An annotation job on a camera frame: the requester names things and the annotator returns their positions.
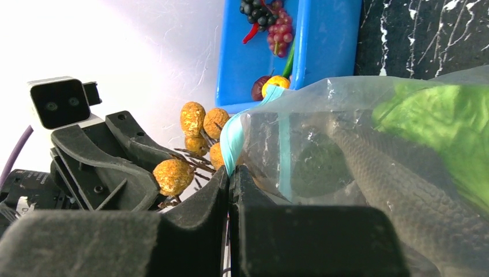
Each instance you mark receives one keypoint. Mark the green toy lettuce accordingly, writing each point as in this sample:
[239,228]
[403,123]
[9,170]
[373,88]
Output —
[452,120]

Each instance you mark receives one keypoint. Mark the blue plastic bin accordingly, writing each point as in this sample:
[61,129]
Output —
[326,34]

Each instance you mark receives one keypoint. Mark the red pink grape bunch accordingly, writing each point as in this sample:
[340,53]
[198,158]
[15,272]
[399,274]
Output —
[280,29]

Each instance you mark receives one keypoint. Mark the dark red toy plum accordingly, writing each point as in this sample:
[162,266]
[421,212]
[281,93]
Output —
[256,90]

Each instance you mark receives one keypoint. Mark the grey toy fish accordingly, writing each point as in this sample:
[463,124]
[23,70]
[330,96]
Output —
[439,230]

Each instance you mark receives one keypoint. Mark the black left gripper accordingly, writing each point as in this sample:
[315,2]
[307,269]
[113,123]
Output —
[83,176]

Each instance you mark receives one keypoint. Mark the clear zip top bag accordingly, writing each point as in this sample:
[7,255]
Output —
[269,138]

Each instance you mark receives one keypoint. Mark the green toy avocado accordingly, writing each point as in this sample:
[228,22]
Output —
[320,169]

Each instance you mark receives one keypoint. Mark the red toy chili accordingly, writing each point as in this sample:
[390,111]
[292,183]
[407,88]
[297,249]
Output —
[254,30]

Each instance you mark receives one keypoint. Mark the yellow toy lemon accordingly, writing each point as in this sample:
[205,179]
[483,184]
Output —
[277,81]

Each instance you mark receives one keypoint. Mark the black toy grape bunch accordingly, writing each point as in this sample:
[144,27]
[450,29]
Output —
[261,13]

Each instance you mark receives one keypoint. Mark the green toy bean pod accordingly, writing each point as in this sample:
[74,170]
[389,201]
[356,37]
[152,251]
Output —
[290,61]

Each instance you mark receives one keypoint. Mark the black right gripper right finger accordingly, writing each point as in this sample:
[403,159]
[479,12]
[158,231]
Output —
[270,239]

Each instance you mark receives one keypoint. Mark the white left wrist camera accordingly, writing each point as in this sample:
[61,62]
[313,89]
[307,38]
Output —
[59,102]

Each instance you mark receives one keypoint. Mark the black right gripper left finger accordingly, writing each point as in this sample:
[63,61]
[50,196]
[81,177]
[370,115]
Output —
[185,241]

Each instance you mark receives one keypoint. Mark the brown longan fruit bunch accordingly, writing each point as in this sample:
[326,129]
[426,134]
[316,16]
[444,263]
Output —
[202,130]

